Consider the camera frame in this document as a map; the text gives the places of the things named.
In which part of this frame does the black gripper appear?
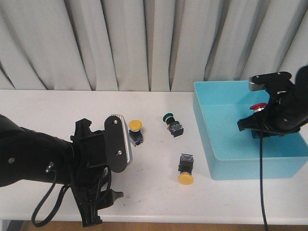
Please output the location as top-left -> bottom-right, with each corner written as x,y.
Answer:
237,66 -> 308,135
71,118 -> 124,228

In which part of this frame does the red push button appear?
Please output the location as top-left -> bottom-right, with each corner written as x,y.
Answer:
249,103 -> 267,113

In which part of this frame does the yellow push button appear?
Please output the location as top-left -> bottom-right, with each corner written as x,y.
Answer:
128,120 -> 144,147
178,154 -> 194,185

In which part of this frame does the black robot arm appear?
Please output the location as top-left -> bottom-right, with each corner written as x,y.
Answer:
0,115 -> 128,227

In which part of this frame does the light blue plastic box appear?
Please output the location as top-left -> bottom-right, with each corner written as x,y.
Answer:
193,81 -> 308,180

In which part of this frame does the green push button rear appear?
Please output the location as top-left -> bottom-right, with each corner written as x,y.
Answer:
163,113 -> 184,138

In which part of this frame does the yellow push button lying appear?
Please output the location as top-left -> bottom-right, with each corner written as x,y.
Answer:
178,154 -> 194,185

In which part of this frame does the grey curtain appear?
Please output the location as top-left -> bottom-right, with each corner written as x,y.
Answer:
0,0 -> 308,91

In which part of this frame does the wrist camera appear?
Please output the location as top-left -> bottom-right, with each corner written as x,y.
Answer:
249,72 -> 292,92
104,114 -> 133,173

